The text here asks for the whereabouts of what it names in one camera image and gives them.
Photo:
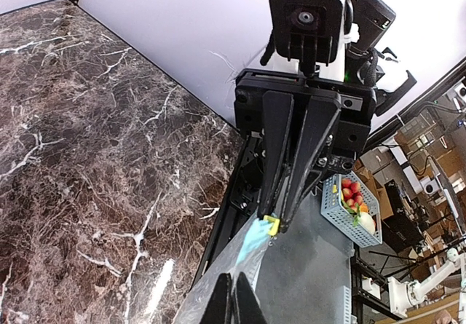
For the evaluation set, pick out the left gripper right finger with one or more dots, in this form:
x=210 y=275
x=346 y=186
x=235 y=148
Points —
x=246 y=306

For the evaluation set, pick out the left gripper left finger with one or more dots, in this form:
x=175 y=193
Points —
x=219 y=306

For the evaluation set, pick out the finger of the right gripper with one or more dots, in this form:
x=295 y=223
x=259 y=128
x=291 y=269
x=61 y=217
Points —
x=319 y=118
x=277 y=118

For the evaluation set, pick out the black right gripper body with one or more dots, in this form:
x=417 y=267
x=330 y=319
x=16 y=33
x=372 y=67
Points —
x=349 y=134

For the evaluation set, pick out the clear zip top bag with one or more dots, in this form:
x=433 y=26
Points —
x=244 y=253

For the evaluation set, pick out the yellow zipper slider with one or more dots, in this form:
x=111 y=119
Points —
x=272 y=225

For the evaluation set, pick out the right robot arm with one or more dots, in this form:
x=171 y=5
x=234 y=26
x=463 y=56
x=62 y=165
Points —
x=357 y=62

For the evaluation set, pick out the grey basket of toy fruit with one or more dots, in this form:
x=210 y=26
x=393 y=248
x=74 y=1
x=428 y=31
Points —
x=352 y=208

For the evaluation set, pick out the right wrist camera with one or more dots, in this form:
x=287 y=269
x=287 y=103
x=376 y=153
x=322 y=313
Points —
x=307 y=30

